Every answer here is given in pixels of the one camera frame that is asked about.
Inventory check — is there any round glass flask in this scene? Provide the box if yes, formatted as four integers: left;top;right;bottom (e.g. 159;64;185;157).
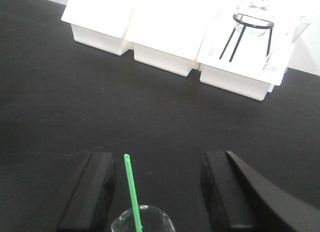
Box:
234;0;275;37

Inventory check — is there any glass test tube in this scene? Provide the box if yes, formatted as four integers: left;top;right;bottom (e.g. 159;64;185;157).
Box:
289;15;312;45

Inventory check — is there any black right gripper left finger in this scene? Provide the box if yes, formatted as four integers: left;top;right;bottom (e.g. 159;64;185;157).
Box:
56;152;116;232

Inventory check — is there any middle white plastic bin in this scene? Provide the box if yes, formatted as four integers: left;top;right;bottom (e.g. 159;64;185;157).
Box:
126;4;219;77

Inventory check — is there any right white plastic bin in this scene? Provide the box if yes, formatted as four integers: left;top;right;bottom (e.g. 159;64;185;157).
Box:
196;10;299;101

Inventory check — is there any black wire tripod stand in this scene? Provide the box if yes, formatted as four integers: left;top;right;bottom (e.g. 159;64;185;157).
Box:
218;12;276;63

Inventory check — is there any green plastic spoon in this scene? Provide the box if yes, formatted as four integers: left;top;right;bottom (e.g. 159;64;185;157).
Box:
123;154;143;232

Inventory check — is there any small glass beaker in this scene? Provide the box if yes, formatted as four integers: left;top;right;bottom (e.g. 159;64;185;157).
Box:
110;205;176;232

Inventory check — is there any left white plastic bin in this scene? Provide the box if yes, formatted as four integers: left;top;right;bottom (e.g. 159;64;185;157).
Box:
61;0;135;56

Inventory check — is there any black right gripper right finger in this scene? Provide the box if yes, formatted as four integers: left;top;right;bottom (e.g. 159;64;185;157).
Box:
200;151;320;232

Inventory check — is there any white plastic bin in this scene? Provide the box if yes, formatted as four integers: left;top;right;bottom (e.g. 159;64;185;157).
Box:
126;4;219;77
61;0;135;56
196;10;299;101

